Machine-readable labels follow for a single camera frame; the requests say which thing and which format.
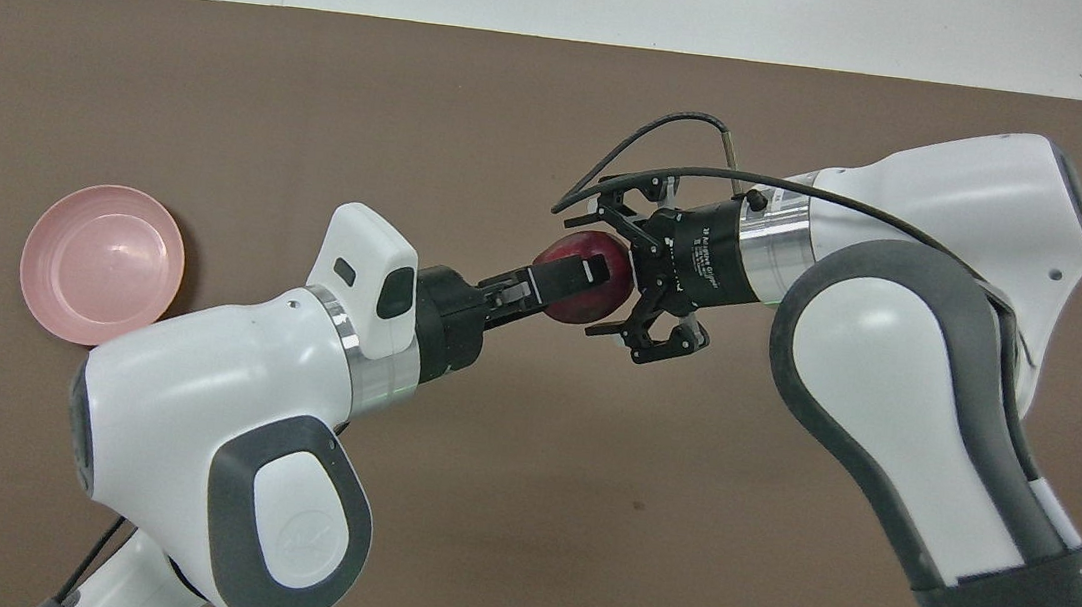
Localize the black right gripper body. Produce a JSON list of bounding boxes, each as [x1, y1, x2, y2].
[[631, 192, 771, 322]]

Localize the dark red apple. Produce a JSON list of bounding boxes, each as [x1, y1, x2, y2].
[[527, 226, 636, 332]]

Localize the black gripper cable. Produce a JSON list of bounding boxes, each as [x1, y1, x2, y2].
[[540, 98, 1056, 366], [52, 510, 129, 607]]

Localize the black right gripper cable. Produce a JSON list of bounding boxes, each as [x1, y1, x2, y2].
[[540, 98, 1056, 366]]

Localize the brown table mat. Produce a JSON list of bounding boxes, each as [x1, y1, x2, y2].
[[0, 0, 1082, 607]]

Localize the pink plate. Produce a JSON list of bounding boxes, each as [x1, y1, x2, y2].
[[13, 176, 194, 356]]

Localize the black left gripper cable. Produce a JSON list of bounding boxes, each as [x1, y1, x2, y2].
[[52, 510, 129, 607]]

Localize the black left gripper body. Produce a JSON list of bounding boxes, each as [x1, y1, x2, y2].
[[405, 263, 541, 396]]

